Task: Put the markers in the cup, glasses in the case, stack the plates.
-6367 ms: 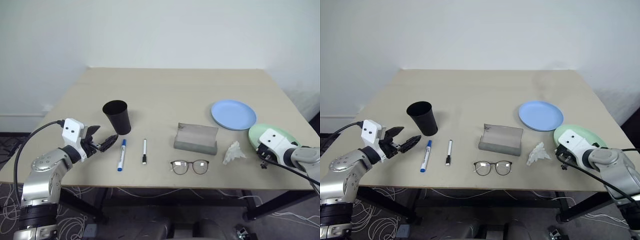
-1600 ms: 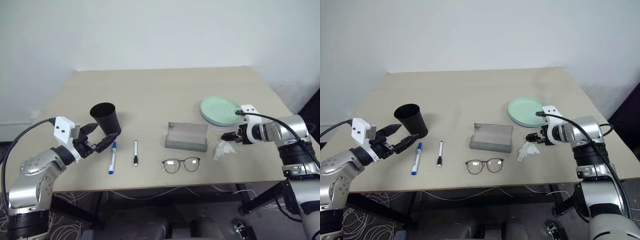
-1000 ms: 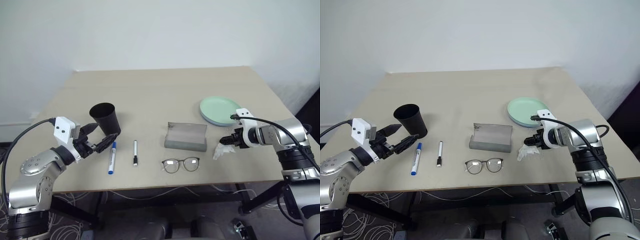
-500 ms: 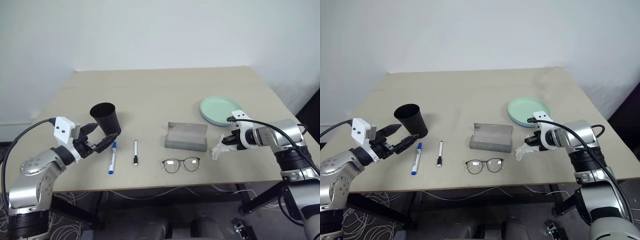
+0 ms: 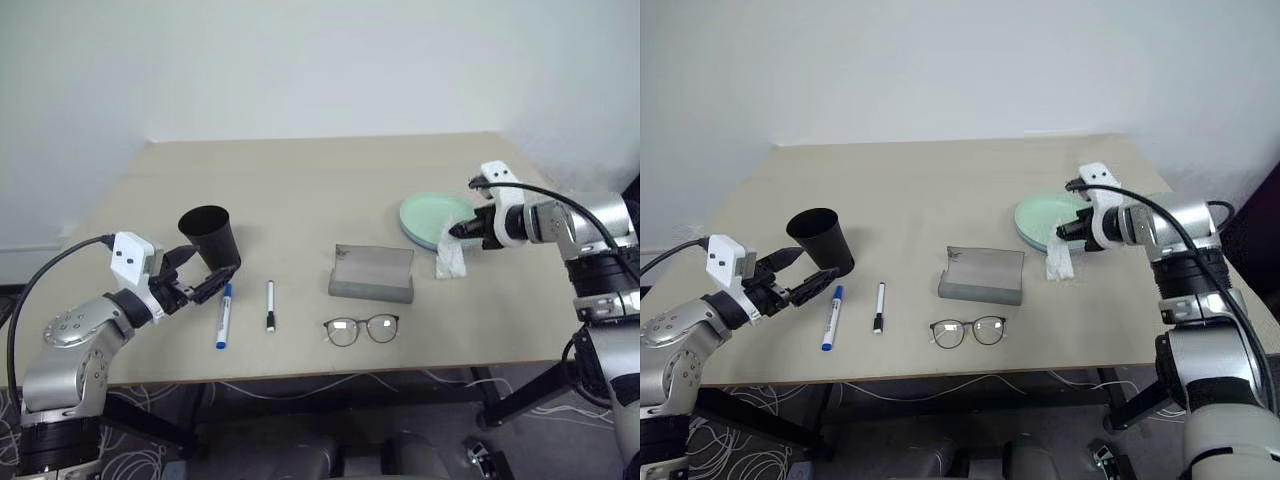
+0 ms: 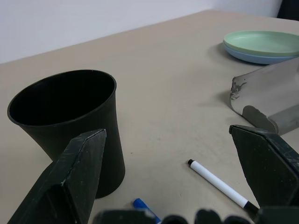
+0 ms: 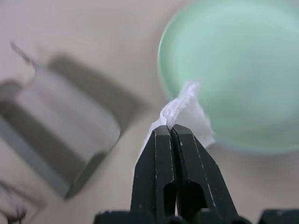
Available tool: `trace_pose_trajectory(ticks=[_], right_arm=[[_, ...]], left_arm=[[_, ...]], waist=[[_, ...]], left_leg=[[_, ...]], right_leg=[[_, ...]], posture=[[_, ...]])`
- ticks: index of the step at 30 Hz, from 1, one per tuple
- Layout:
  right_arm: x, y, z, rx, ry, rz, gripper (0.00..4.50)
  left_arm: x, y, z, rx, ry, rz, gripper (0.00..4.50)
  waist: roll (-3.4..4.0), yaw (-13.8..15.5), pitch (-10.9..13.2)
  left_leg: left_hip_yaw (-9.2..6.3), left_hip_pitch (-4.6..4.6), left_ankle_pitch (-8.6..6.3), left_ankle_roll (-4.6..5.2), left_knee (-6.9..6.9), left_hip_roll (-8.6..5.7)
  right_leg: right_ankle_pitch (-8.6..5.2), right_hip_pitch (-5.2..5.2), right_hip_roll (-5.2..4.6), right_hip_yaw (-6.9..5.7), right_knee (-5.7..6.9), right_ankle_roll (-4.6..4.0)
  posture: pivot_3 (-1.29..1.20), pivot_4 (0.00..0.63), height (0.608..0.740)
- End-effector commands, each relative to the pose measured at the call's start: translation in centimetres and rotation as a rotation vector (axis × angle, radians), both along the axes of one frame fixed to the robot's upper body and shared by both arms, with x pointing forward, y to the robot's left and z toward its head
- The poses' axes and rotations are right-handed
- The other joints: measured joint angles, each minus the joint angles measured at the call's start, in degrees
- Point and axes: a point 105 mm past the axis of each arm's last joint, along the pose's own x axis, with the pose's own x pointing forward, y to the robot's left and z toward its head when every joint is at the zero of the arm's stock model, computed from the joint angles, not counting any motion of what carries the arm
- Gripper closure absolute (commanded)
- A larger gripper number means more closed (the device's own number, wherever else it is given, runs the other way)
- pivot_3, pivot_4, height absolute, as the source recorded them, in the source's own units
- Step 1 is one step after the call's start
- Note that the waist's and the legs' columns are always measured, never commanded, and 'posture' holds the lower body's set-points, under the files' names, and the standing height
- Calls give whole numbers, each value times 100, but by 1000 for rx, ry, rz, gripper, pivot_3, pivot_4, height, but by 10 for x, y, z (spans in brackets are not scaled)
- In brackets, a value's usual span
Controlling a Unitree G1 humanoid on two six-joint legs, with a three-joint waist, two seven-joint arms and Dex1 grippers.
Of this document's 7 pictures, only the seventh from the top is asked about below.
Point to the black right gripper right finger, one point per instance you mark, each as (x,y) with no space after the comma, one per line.
(198,172)

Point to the grey metal napkin holder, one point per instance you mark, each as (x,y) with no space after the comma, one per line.
(70,121)

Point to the white paper piece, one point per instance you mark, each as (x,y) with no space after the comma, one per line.
(187,116)

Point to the mint green plate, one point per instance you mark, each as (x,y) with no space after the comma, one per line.
(238,70)

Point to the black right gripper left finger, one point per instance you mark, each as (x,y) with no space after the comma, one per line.
(154,168)

